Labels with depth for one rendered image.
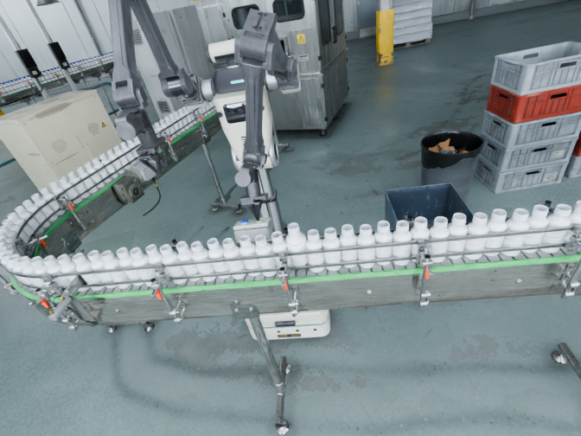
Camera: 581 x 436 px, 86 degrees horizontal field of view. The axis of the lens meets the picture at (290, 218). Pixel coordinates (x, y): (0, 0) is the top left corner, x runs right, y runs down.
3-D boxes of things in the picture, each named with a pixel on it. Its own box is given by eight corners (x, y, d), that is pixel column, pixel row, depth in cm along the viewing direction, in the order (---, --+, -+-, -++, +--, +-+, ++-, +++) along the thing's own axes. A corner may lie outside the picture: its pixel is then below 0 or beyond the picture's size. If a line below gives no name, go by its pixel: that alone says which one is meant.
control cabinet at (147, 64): (184, 112, 710) (147, 12, 598) (201, 110, 691) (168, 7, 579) (161, 125, 651) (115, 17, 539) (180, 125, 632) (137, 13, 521)
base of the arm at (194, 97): (201, 101, 142) (196, 73, 141) (193, 96, 134) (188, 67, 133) (182, 104, 143) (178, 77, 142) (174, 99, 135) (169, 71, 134)
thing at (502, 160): (500, 173, 276) (506, 150, 263) (475, 154, 309) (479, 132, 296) (571, 161, 273) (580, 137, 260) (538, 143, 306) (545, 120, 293)
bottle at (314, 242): (305, 269, 114) (300, 234, 104) (315, 259, 117) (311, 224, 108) (318, 275, 111) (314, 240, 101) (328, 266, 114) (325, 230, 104)
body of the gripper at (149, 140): (137, 156, 102) (126, 135, 98) (150, 144, 110) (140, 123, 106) (156, 154, 101) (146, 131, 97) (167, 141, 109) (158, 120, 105)
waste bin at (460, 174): (423, 224, 272) (430, 157, 235) (410, 196, 308) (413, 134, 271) (479, 219, 266) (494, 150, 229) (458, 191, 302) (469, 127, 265)
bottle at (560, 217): (539, 239, 107) (555, 199, 98) (561, 246, 103) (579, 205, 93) (533, 248, 104) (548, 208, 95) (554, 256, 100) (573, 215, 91)
